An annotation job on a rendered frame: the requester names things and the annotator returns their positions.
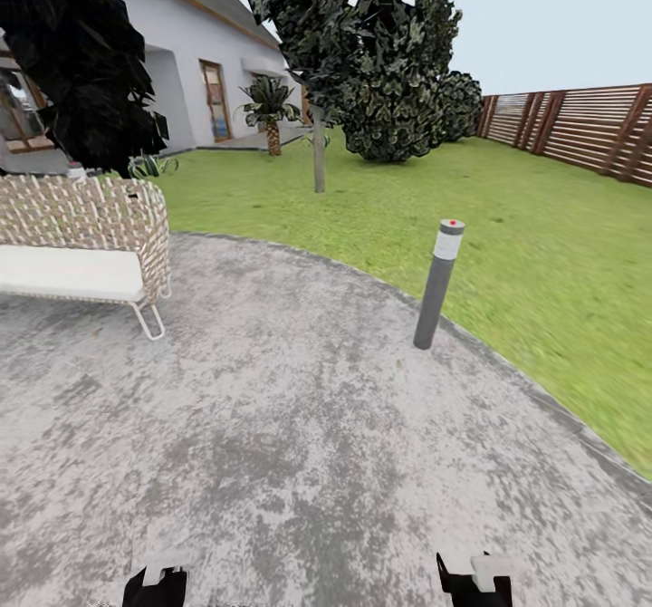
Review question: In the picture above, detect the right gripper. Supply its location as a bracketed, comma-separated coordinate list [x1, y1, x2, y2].
[436, 553, 513, 607]

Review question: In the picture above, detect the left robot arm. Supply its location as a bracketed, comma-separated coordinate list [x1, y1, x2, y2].
[122, 548, 198, 607]

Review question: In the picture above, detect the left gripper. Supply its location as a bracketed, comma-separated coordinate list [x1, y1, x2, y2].
[122, 570, 187, 607]

